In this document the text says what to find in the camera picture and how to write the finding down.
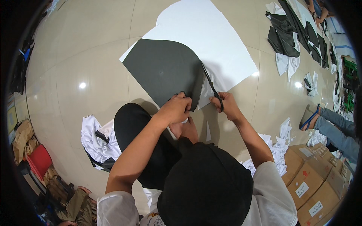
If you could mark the person's body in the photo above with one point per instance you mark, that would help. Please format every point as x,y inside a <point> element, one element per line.
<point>206,183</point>

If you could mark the white and blue sheets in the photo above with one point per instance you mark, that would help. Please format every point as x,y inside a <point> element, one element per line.
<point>340,36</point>

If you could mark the large white fabric sheet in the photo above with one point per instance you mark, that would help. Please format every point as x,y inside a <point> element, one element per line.
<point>209,36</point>

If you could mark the person's right hand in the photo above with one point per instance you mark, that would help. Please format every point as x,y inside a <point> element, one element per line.
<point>230,107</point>

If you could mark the black fabric piece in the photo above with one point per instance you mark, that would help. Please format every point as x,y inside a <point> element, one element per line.
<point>164,67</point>

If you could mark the person's left hand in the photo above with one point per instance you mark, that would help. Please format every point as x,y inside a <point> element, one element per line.
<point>174,110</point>

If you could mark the small white triangle scrap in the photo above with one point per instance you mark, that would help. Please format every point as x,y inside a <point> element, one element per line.
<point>208,132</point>

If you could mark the person's left fingers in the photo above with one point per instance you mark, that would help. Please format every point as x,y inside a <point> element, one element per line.
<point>183,101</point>

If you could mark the cardboard box with red arrow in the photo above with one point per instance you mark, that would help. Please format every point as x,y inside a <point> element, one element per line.
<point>308,180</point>

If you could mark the black and white fabric heap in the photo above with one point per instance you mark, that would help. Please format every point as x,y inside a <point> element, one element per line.
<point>284,42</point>

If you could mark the brown paper bag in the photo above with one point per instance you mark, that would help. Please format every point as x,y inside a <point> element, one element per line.
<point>22,138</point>

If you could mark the row of black fabric pieces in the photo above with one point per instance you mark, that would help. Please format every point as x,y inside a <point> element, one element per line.
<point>311,39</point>

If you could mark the black scissors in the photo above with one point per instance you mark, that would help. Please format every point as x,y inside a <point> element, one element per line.
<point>210,83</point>

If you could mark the heap of dark clothes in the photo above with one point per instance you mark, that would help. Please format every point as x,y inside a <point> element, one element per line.
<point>21,67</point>

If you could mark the green metal rack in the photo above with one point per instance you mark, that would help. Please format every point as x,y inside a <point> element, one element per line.
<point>350,82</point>

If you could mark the small white fabric bundle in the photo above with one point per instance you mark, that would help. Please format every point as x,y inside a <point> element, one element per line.
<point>311,83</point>

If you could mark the cardboard box with white label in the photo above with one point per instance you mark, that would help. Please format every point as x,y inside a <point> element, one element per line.
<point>319,206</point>

